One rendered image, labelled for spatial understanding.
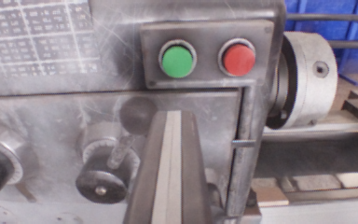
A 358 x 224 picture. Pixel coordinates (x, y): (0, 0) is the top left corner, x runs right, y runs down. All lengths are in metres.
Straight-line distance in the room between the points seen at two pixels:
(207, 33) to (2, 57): 0.23
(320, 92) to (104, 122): 0.42
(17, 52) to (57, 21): 0.07
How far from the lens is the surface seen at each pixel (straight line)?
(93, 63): 0.24
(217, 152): 0.28
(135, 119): 0.16
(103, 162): 0.24
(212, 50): 0.20
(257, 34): 0.20
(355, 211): 0.67
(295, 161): 0.90
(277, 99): 0.49
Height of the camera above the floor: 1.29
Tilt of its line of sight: 30 degrees down
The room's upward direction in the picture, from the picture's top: 2 degrees counter-clockwise
